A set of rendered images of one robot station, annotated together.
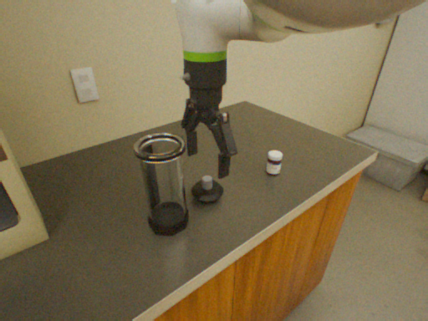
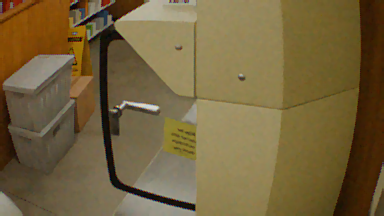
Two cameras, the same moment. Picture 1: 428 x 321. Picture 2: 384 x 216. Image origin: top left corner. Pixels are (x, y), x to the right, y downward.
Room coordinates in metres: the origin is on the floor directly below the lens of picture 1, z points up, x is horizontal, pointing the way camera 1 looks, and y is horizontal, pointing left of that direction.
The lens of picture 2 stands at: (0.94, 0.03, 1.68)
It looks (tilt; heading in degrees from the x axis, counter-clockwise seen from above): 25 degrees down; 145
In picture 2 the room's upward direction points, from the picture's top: straight up
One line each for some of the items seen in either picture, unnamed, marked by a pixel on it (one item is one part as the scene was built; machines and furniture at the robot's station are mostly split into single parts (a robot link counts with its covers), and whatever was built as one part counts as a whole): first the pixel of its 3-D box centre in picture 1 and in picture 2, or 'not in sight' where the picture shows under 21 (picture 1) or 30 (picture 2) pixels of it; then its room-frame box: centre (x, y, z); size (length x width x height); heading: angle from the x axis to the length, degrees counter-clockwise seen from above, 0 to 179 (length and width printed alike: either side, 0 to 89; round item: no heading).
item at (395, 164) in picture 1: (383, 156); not in sight; (2.07, -1.57, 0.17); 0.60 x 0.42 x 0.33; 36
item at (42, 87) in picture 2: not in sight; (37, 91); (-2.01, 0.78, 0.49); 0.60 x 0.42 x 0.33; 128
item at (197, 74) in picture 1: (204, 72); not in sight; (0.58, 0.02, 1.29); 0.12 x 0.09 x 0.06; 128
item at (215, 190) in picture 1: (206, 187); not in sight; (0.59, 0.02, 0.97); 0.09 x 0.09 x 0.07
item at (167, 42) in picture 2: not in sight; (190, 24); (0.29, 0.48, 1.46); 0.32 x 0.12 x 0.10; 128
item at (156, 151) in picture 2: not in sight; (161, 126); (0.09, 0.54, 1.19); 0.30 x 0.01 x 0.40; 31
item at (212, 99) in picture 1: (206, 104); not in sight; (0.59, 0.02, 1.22); 0.08 x 0.07 x 0.09; 38
